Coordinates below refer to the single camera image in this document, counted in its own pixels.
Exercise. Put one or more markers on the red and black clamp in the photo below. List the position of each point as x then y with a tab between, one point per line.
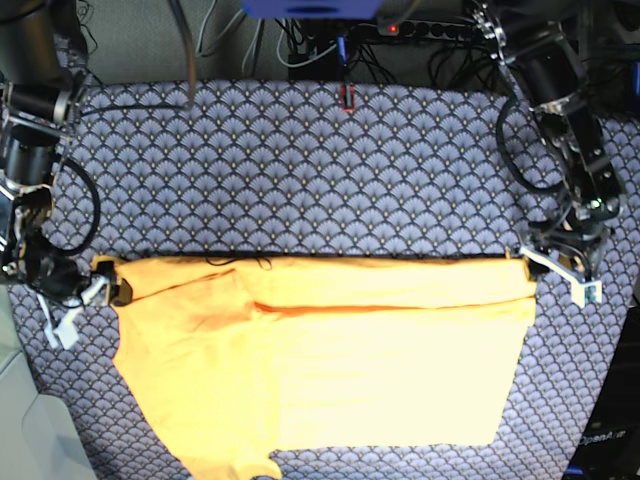
347	97

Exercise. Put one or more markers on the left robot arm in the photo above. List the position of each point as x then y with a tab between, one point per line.
530	45

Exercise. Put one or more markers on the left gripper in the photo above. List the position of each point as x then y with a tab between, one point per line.
580	246

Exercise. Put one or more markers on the black power strip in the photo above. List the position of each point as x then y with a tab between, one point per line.
432	30

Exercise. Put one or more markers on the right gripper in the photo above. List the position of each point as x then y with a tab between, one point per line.
44	269

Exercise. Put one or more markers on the black OpenArm box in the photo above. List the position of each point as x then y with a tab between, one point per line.
609	446

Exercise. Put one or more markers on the blue fan-patterned tablecloth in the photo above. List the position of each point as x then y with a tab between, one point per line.
280	168

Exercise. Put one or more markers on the yellow T-shirt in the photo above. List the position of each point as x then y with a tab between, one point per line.
232	360

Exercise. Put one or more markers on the white plastic bin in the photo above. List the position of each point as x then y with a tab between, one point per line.
38	436

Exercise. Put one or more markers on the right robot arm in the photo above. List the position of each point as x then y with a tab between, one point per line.
40	103

